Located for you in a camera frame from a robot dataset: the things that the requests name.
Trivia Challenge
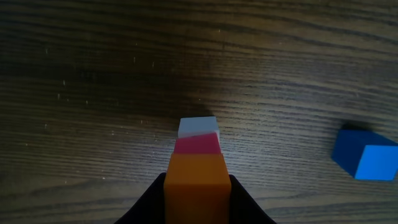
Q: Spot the orange cube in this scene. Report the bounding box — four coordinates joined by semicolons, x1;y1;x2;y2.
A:
164;152;233;224

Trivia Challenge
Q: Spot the blue cube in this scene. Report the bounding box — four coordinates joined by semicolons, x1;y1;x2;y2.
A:
331;129;398;182

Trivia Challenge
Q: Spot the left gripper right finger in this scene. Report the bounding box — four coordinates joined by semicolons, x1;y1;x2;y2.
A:
229;174;277;224

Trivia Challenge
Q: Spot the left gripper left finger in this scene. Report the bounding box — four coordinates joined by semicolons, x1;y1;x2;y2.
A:
114;172;167;224

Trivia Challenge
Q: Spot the white cube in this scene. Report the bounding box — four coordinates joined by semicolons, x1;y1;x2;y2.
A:
177;116;221;146

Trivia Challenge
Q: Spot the red cube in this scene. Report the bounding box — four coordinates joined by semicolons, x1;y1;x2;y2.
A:
173;132;222;155

